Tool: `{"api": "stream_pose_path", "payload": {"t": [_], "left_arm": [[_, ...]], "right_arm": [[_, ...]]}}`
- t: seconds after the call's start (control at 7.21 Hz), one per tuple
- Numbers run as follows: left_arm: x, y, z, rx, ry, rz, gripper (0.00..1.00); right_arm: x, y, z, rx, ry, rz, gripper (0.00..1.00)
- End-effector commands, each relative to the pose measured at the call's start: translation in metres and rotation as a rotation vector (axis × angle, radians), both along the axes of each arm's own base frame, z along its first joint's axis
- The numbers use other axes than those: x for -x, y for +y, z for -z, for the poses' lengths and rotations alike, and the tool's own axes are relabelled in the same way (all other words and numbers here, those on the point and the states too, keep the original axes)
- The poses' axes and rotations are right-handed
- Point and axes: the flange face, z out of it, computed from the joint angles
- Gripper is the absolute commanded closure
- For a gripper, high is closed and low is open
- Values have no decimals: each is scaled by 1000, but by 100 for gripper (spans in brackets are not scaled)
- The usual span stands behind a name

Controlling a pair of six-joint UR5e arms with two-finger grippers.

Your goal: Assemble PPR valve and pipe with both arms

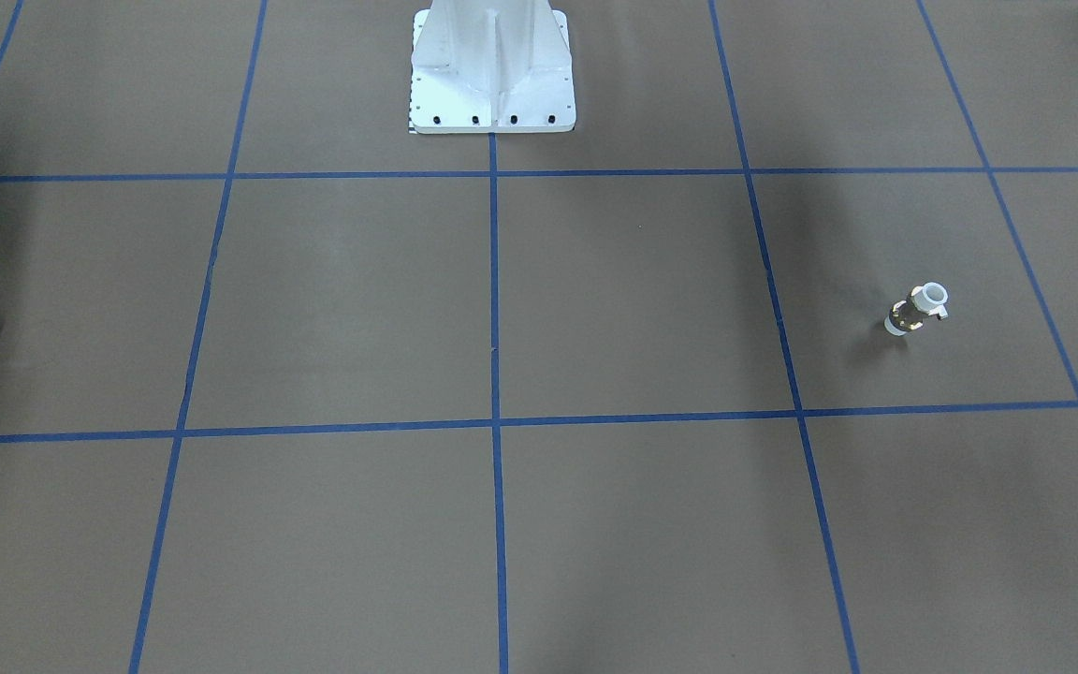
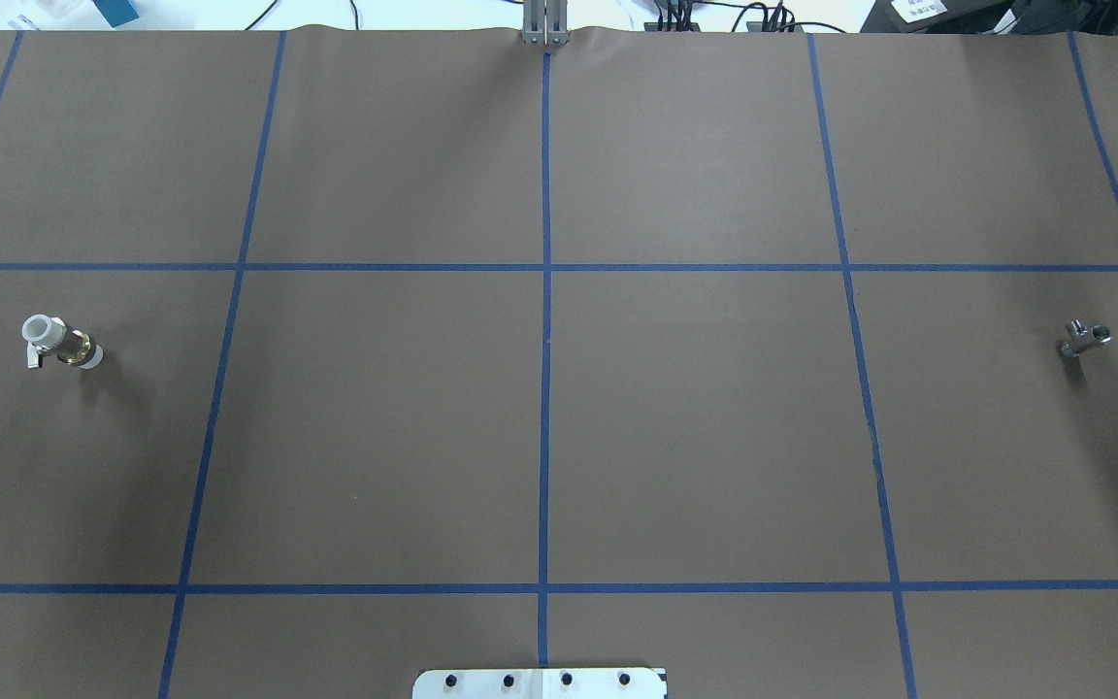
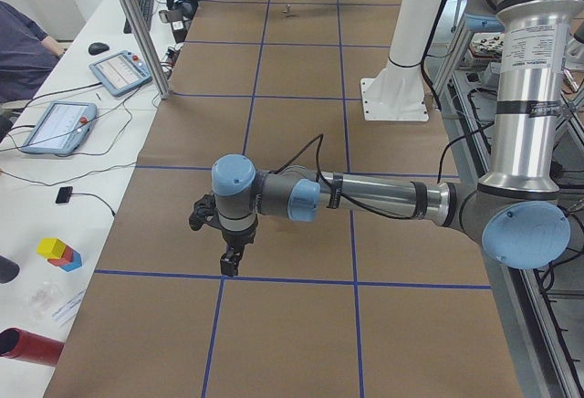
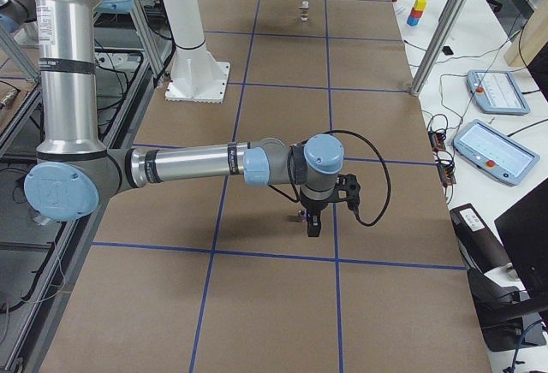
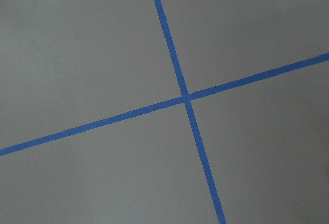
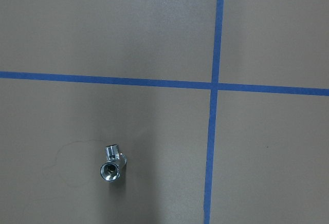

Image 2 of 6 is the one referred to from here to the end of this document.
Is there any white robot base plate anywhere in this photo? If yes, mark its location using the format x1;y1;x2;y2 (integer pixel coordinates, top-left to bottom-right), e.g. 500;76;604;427
411;667;670;698

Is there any aluminium frame post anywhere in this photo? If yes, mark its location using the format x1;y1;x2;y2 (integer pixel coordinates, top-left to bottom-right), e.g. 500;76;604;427
519;0;571;48

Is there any brown paper table mat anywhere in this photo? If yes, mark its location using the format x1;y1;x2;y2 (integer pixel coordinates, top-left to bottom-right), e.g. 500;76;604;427
0;26;1118;698

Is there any small metal pipe fitting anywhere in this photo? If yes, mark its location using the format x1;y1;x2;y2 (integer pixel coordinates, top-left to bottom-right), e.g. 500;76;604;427
1059;319;1114;359

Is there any brass white PPR valve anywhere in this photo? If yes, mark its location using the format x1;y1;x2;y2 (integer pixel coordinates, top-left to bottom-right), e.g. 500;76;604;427
19;314;105;370

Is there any teal box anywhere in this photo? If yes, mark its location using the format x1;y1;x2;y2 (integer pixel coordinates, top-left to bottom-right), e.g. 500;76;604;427
91;0;141;28

